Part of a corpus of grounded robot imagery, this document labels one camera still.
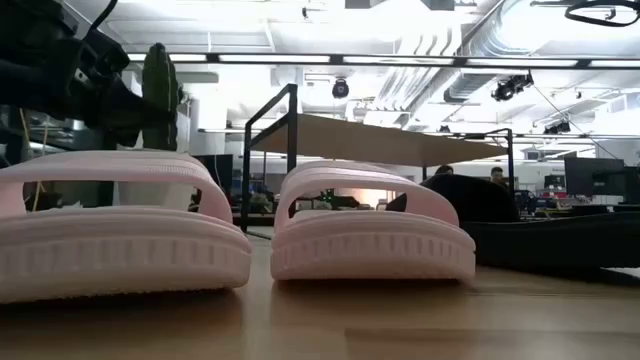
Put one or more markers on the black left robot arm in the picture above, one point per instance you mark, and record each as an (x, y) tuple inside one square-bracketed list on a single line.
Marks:
[(30, 60)]

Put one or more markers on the person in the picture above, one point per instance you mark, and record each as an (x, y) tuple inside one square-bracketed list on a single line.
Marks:
[(497, 175), (444, 170)]

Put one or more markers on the wooden shelf with black frame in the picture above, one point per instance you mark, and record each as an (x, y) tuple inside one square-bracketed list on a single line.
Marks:
[(360, 142)]

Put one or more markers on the black ceiling camera rig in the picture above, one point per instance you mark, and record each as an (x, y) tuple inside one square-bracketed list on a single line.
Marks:
[(557, 128), (510, 87)]

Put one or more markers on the pink rubber slide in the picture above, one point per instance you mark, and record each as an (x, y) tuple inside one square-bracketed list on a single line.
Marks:
[(370, 250), (125, 250)]

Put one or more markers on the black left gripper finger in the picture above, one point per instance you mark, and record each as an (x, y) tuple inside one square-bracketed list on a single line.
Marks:
[(142, 120)]

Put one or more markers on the black dome ceiling camera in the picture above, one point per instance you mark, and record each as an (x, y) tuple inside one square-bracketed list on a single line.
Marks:
[(340, 89)]

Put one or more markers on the black computer monitor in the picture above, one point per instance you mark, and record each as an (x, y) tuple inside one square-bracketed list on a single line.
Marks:
[(592, 175), (220, 170)]

